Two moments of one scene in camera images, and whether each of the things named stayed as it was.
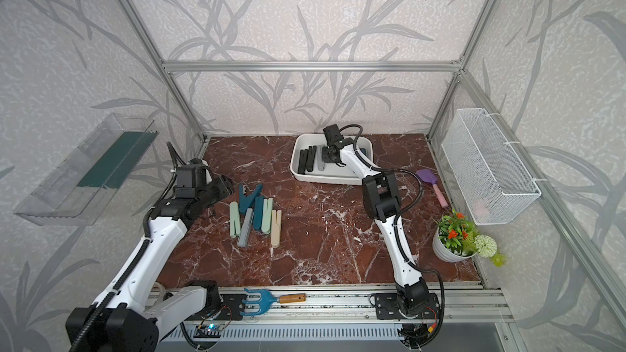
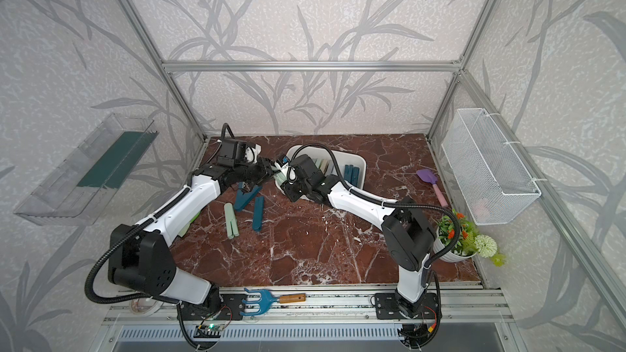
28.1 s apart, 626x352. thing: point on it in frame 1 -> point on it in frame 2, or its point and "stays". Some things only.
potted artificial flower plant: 456,240 stays
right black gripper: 324,153 -> 285,188
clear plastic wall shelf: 77,187 stays
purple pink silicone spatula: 430,176 stays
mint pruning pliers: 267,216 -> 278,175
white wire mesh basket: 491,179 stays
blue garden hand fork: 267,299 stays
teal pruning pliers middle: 258,213 stays
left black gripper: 224,187 -> 264,165
